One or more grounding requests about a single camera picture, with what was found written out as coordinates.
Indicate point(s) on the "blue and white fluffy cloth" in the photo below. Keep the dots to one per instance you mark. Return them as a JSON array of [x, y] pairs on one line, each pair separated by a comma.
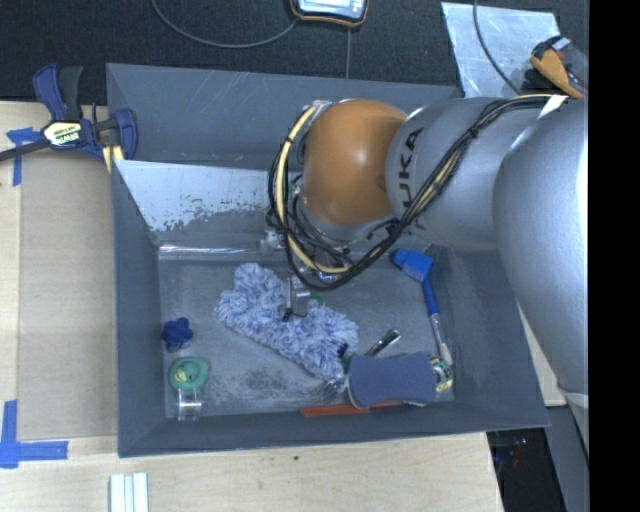
[[260, 310]]

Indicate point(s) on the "red-brown flat block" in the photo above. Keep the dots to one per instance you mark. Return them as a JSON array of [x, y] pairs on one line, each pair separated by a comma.
[[340, 410]]

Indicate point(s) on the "blue-grey foam roll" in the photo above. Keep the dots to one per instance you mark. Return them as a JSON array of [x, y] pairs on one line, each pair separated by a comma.
[[390, 380]]

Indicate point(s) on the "dark blue flower-shaped toy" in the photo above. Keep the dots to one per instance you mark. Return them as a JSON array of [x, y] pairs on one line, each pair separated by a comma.
[[176, 332]]

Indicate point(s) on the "clear plastic cup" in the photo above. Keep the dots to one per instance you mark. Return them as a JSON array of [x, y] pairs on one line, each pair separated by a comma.
[[190, 405]]

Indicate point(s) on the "green and white round thing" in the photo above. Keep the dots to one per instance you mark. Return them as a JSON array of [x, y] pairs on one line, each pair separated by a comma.
[[442, 377]]

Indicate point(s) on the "grey metal bin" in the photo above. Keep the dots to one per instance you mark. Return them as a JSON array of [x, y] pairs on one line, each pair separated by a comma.
[[200, 115]]

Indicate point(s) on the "brown cardboard board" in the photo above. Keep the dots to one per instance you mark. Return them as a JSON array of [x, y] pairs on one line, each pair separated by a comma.
[[65, 300]]

